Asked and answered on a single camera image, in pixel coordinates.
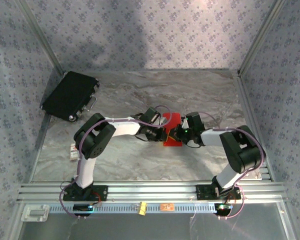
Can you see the red paper sheet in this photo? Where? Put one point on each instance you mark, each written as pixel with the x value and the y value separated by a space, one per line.
pixel 172 120

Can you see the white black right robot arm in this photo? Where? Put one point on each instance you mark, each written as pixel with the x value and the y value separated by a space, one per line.
pixel 210 137

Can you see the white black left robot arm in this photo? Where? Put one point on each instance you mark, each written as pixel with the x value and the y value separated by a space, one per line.
pixel 125 127

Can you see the orange label tag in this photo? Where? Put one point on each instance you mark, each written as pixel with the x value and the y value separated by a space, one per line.
pixel 167 207

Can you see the yellow connector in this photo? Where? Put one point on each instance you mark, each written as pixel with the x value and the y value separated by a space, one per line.
pixel 142 208

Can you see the right circuit board with LED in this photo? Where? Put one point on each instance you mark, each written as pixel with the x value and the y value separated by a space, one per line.
pixel 223 208

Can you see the circuit board with led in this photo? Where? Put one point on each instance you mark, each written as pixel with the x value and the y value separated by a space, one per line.
pixel 82 207
pixel 223 208

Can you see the small printed card box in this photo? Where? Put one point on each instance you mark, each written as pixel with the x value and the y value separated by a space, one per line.
pixel 73 151

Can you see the black hard case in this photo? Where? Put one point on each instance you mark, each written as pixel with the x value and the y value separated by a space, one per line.
pixel 68 95

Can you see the left circuit board with LED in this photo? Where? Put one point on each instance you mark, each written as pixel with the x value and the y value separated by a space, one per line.
pixel 82 207

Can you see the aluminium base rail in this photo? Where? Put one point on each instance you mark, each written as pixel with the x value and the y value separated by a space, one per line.
pixel 152 191

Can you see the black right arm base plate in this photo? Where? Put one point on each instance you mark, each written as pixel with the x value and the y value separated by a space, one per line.
pixel 205 192

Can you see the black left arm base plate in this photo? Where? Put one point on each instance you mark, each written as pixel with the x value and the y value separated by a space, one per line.
pixel 102 193

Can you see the aluminium frame post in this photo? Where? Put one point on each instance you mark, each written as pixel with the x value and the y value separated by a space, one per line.
pixel 260 37
pixel 43 41

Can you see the white plastic bracket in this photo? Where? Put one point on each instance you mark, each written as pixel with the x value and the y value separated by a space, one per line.
pixel 35 213

